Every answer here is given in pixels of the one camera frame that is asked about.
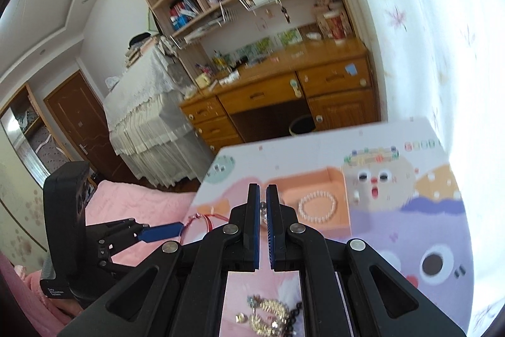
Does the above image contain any cartoon printed table cover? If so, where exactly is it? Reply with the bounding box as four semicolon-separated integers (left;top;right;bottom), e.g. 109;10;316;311
183;117;474;337

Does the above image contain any white lace covered cabinet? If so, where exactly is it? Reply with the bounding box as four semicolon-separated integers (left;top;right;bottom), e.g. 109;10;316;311
103;45;216;188

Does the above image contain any gold chain jewelry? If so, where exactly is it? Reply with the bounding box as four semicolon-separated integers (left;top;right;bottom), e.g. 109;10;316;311
236;295;294;336

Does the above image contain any white floral curtain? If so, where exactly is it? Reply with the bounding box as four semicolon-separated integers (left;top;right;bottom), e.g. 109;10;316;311
316;0;505;337

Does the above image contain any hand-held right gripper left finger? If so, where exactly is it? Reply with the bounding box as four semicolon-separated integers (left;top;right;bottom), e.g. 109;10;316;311
59;182;262;337

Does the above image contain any stack of books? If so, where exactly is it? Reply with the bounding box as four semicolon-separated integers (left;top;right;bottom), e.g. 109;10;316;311
124;33;164;69

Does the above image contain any black trash bin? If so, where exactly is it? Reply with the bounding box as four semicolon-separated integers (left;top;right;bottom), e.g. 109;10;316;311
289;115;316;136

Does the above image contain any wooden wardrobe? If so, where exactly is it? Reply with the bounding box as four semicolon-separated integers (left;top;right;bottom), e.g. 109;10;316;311
0;82;52;188

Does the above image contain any white wire shelf rack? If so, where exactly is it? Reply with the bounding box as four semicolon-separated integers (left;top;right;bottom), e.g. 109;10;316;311
170;11;227;47

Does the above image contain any white pearl bracelet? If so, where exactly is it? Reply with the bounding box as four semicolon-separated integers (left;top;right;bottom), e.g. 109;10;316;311
298;191;340;224

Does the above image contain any red string bracelet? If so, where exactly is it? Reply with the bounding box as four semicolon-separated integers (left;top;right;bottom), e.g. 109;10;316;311
185;214;230;234

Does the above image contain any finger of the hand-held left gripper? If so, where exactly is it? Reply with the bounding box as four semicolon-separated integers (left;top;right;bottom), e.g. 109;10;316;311
96;218;151;243
97;222;185;270

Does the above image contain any brown wooden door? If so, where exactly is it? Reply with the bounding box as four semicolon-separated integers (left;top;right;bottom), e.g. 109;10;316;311
43;70;137;184

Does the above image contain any pink jewelry tray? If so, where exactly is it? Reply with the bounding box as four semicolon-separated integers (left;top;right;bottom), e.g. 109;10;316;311
276;167;353;233

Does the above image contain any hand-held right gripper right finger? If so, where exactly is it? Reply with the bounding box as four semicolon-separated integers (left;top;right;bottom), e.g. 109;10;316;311
266;184;468;337

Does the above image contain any wooden desk with drawers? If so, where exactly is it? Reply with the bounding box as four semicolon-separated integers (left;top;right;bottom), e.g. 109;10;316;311
179;39;381;156

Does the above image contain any black bead bracelet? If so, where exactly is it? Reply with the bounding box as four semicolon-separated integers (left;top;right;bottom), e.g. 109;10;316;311
286;301;304;336

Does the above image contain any red patterned cup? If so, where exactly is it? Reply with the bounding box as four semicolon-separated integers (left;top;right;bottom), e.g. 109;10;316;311
324;11;346;41

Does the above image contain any pink blanket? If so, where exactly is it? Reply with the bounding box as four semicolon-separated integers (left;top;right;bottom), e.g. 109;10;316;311
0;180;198;337

